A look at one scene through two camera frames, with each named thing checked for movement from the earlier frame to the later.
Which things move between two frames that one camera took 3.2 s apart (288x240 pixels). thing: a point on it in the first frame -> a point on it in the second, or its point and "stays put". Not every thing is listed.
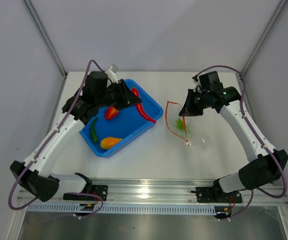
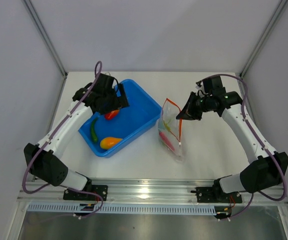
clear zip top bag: (198, 131) -> (170, 129)
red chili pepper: (139, 108) -> (167, 141)
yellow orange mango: (108, 142) stays put
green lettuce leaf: (179, 124) -> (167, 126)
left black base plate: (100, 191) stays put
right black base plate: (216, 194) stays put
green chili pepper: (93, 130) stays put
